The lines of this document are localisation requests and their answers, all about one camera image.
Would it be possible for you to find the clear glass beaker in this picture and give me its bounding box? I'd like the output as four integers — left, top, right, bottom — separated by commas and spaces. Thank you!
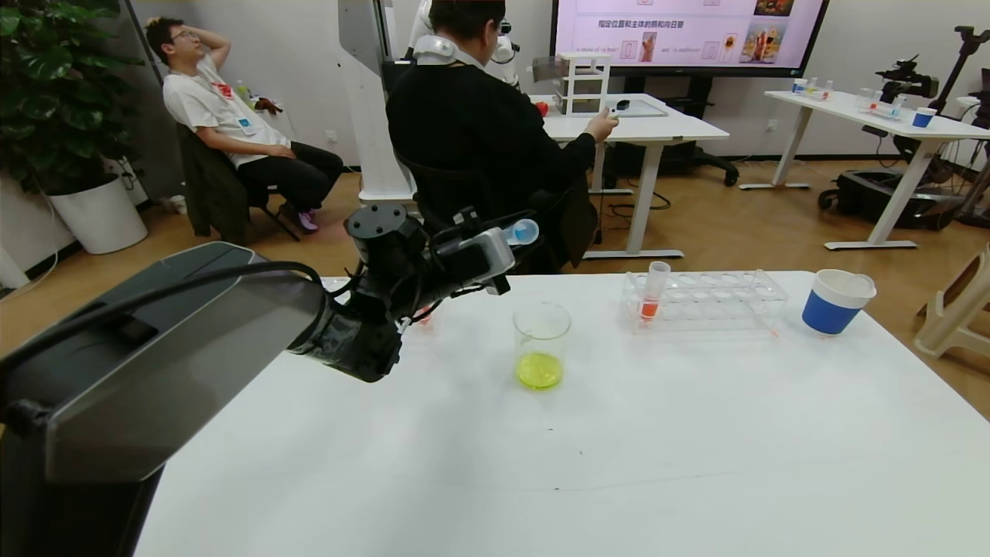
514, 302, 573, 391

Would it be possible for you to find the black office chair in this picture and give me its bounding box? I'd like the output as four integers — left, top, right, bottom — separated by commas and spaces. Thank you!
394, 151, 598, 275

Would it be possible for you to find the person in black sweater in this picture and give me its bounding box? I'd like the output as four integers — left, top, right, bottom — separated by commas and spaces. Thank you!
385, 0, 620, 275

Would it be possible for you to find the black folding chair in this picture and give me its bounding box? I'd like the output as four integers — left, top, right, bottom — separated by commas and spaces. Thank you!
220, 186, 302, 244

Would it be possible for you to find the grey tablet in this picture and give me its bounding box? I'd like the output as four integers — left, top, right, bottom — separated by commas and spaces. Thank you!
604, 101, 667, 119

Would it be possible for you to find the white robot column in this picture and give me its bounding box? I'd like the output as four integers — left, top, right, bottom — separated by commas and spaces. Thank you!
338, 0, 422, 210

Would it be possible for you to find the white drawer organizer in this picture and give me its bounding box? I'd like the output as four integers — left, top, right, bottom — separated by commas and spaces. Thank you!
555, 53, 612, 117

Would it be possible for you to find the white neck massager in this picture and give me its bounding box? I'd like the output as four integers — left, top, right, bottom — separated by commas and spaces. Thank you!
412, 34, 461, 67

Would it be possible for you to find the white standing desk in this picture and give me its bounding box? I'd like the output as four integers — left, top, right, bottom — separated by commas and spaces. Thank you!
764, 91, 990, 252
530, 94, 729, 260

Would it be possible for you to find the black display stand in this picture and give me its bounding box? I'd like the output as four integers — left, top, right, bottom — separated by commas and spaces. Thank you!
599, 76, 739, 190

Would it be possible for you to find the dark green jacket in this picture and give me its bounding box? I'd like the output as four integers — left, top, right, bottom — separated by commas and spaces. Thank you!
176, 122, 252, 244

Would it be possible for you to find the person in white t-shirt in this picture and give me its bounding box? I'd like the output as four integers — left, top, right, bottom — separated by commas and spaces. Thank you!
145, 17, 343, 233

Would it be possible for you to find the blue paper cup white rim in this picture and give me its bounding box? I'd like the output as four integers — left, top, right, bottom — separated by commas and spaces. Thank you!
801, 269, 877, 337

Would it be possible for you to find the white plant pot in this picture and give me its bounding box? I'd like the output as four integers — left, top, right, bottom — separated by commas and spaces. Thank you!
48, 174, 148, 255

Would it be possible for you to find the beige plastic stool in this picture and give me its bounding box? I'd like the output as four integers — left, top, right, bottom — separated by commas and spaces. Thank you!
913, 244, 990, 361

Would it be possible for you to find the green leafy plant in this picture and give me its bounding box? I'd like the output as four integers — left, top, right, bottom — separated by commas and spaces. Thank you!
0, 0, 144, 194

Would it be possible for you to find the black tripod stand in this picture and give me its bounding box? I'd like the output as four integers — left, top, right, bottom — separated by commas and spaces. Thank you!
927, 27, 990, 117

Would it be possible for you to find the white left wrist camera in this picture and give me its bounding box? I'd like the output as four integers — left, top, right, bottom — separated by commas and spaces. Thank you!
458, 227, 517, 284

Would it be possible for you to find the large wall display screen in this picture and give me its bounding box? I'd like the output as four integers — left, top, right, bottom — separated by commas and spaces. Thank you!
550, 0, 830, 78

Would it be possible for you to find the black camera rig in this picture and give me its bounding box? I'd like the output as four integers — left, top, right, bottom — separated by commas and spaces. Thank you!
874, 56, 939, 105

